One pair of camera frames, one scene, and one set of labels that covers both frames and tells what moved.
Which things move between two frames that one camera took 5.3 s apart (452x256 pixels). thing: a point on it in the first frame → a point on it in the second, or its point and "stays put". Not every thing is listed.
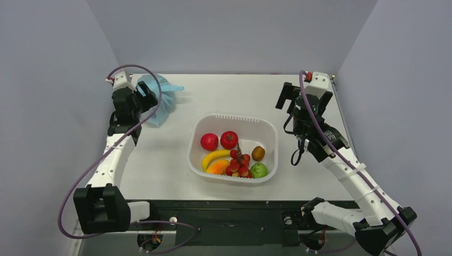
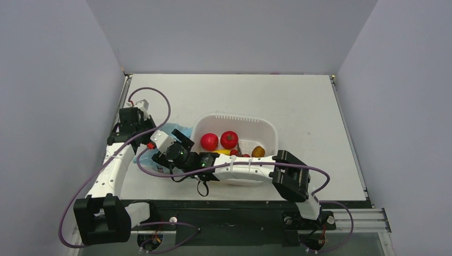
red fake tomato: x=229 y=140 stays put
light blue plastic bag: x=167 y=103 → x=146 y=159
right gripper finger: x=324 y=101 → x=180 y=137
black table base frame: x=224 y=228 stays put
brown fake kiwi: x=258 y=153 stays put
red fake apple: x=209 y=142 stays put
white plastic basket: x=252 y=131 stays put
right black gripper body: x=289 y=93 → x=182 y=138
